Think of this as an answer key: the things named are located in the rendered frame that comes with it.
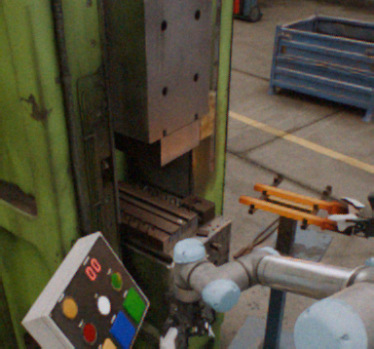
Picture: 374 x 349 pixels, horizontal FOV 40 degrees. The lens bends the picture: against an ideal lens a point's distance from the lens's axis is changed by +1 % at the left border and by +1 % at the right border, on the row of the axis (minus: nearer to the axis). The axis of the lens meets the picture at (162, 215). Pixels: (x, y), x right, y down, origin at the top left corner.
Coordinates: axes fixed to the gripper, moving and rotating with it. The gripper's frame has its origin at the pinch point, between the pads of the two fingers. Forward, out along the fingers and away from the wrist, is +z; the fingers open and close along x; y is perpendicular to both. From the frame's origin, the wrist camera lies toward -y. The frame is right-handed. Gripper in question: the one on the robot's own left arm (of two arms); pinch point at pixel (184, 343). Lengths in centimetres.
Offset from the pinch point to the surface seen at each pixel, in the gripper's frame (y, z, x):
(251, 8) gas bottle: -639, 72, 435
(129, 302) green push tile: -11.8, -9.8, -11.5
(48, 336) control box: 0.7, -19.7, -36.0
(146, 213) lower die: -58, -5, 13
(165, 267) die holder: -35.7, 2.9, 10.3
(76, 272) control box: -11.4, -25.9, -25.0
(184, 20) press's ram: -46, -75, 22
